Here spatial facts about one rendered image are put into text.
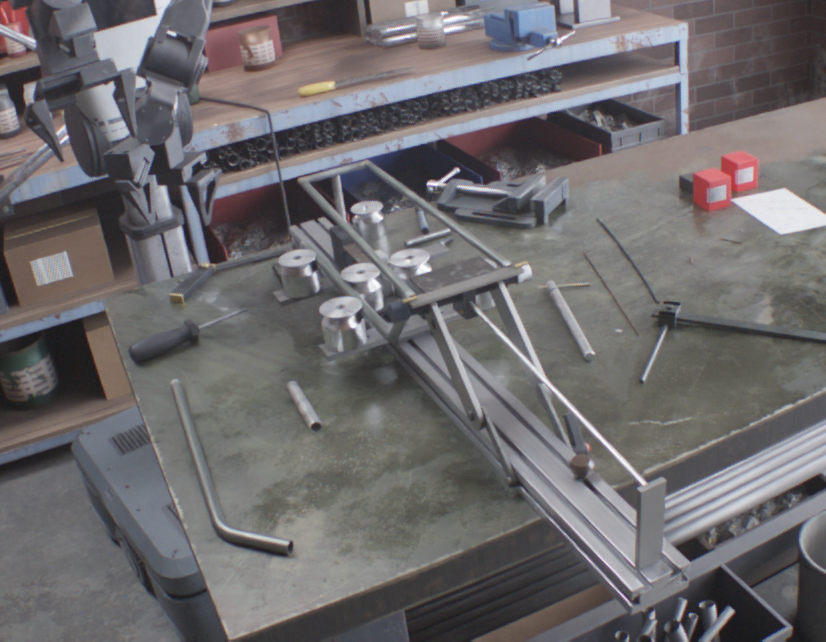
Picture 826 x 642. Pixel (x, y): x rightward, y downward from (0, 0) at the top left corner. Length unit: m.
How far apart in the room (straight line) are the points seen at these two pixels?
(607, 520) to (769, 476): 1.16
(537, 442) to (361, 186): 2.23
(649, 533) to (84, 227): 1.98
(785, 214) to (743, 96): 2.93
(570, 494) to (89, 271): 1.88
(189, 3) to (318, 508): 0.70
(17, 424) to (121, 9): 1.42
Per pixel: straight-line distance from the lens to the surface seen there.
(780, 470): 2.04
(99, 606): 2.29
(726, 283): 1.32
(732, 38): 4.33
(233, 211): 3.07
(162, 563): 1.95
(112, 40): 1.76
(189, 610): 1.99
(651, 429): 1.04
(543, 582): 1.77
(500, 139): 3.36
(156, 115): 1.27
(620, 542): 0.86
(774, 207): 1.56
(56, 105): 1.25
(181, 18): 1.33
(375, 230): 1.50
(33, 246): 2.56
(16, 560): 2.52
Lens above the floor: 1.49
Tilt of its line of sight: 28 degrees down
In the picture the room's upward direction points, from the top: 8 degrees counter-clockwise
